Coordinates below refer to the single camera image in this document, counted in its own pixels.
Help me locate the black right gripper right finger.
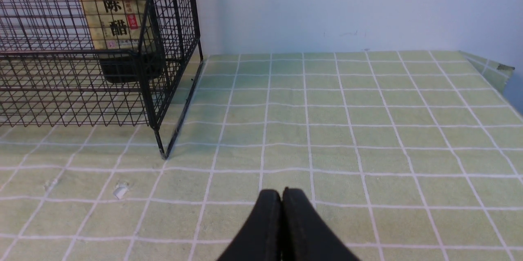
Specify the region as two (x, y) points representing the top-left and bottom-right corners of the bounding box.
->
(282, 187), (359, 261)

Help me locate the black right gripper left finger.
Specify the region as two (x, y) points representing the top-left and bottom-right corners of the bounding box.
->
(218, 189), (282, 261)

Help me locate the dark vinegar bottle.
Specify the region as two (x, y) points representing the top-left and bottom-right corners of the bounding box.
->
(80, 0), (164, 83)

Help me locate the green checkered tablecloth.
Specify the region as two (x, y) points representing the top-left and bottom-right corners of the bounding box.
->
(1, 51), (522, 261)

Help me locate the black wire mesh shelf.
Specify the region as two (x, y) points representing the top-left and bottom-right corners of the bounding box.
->
(1, 0), (204, 159)

